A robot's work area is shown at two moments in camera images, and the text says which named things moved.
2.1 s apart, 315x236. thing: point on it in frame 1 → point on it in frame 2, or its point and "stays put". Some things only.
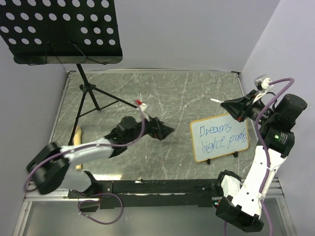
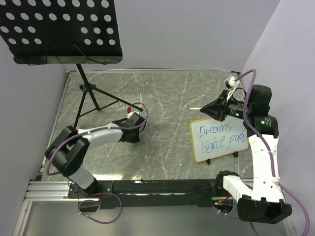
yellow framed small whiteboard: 217,136 stays put
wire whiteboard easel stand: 235,154 stays put
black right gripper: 239,108 → 217,109
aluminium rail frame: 272,188 stays put
